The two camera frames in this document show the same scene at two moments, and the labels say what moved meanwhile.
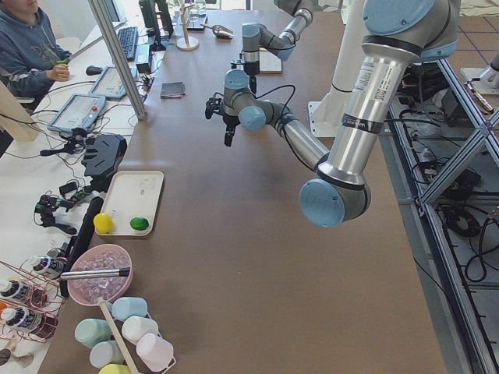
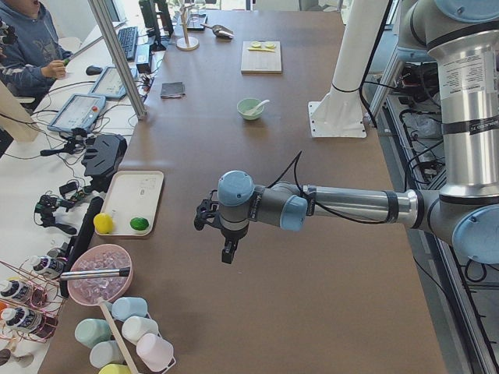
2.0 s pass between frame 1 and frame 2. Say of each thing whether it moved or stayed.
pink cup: stayed
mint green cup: stayed
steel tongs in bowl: stayed
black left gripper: moved
